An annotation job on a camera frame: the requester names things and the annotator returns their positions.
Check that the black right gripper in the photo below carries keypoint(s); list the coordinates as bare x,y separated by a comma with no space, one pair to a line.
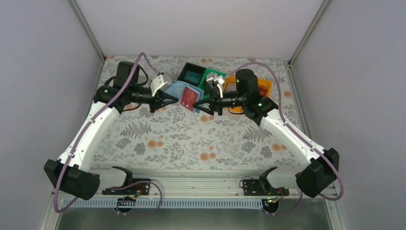
214,103

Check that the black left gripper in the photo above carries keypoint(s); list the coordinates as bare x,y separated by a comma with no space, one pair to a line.
161,96

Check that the blue leather card holder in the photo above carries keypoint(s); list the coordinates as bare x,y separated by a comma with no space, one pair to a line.
177,88

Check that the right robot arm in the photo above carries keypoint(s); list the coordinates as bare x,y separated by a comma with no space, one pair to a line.
317,166

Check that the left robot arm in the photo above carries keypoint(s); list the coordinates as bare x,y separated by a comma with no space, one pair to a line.
109,102

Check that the yellow bin with white cards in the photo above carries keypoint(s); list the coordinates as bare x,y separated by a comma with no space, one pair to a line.
230,84

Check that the teal VIP card stack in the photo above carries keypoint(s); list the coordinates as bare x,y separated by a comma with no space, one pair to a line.
192,77

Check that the red VIP card stack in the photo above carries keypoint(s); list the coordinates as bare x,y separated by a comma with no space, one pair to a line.
262,91

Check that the yellow bin with red cards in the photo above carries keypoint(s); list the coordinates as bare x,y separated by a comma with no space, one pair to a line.
266,84

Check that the green storage bin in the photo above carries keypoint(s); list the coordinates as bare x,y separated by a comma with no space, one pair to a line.
204,86

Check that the black storage bin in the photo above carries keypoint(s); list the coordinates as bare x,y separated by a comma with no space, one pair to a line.
191,67

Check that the aluminium frame rail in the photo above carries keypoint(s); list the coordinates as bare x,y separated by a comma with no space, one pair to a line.
209,183

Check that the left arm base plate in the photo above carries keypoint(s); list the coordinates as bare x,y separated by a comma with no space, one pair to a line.
136,187

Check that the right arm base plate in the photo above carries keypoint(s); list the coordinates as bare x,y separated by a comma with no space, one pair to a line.
255,187

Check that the slotted grey cable duct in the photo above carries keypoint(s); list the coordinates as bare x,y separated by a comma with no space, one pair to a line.
187,203

